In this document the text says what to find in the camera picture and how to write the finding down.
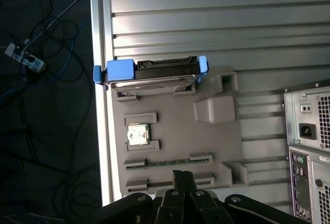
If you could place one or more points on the RAM stick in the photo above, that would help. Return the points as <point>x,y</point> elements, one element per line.
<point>167,160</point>

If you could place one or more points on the grey power supply unit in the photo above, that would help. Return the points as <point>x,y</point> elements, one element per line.
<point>309,119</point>

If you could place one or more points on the grey parts rack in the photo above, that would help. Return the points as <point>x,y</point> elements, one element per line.
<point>175,131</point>

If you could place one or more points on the black open PC case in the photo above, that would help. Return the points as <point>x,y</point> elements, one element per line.
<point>291,120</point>

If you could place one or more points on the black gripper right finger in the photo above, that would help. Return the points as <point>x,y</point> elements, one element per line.
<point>206,208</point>

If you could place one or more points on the hard disk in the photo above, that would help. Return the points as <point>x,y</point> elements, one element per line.
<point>159,71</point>

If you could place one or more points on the silver CPU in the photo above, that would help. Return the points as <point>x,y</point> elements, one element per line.
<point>138,134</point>

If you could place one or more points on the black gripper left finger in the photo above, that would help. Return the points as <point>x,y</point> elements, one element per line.
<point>167,208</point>

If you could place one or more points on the white power strip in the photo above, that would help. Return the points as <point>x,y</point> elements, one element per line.
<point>31,62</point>

